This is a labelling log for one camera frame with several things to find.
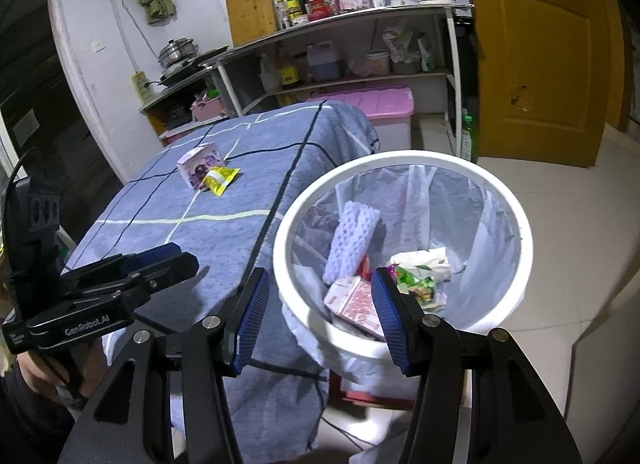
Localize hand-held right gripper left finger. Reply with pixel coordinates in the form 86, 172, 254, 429
57, 268, 272, 464

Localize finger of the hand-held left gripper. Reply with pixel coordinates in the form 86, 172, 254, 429
67, 253, 200, 315
60, 243, 182, 297

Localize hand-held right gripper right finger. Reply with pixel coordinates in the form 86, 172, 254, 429
370, 268, 583, 464

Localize pink white carton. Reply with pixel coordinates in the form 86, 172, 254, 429
324, 276, 388, 342

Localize green snack packet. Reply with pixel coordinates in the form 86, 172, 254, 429
395, 266, 448, 312

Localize white foam fruit net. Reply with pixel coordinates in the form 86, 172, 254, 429
322, 200, 382, 287

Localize white round bin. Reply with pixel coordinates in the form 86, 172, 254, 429
272, 150, 532, 395

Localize person's left forearm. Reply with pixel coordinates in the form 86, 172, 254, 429
0, 364, 81, 464

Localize person's left hand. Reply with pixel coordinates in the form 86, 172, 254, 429
17, 336, 108, 402

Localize crumpled white paper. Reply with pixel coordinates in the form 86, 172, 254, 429
390, 247, 452, 285

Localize red stool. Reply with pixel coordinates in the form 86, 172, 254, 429
327, 371, 416, 410

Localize purple milk carton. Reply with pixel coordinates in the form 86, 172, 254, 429
176, 142, 224, 189

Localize yellow snack packet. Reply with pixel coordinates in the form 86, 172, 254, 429
201, 166, 241, 197

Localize clear bin liner bag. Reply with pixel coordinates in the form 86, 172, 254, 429
282, 164, 516, 380

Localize pink basket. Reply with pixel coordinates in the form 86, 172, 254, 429
191, 96, 228, 122

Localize yellowish power strip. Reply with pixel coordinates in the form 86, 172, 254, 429
131, 72, 151, 105

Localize black induction cooker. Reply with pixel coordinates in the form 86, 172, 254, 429
159, 61, 211, 84

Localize dark glass door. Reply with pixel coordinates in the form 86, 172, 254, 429
0, 0, 126, 185

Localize green plastic bottle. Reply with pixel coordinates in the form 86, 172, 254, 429
459, 115, 478, 165

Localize steel pot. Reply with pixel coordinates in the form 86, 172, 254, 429
158, 38, 198, 69

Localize white plastic bottle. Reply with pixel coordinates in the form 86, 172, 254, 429
258, 52, 278, 92

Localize pink lidded storage box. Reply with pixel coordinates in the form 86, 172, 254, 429
305, 86, 416, 152

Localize yellow label soy bottle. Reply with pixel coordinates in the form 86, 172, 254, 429
277, 51, 300, 89

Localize large purple jug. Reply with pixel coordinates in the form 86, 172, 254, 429
306, 42, 343, 82

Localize wooden cutting board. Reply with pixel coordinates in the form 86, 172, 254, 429
224, 0, 279, 47

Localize crumpled plastic bags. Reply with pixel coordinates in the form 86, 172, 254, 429
382, 28, 426, 74

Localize white shelf unit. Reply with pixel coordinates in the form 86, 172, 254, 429
215, 2, 476, 155

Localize yellow wooden door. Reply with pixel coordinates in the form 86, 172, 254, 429
454, 0, 626, 169

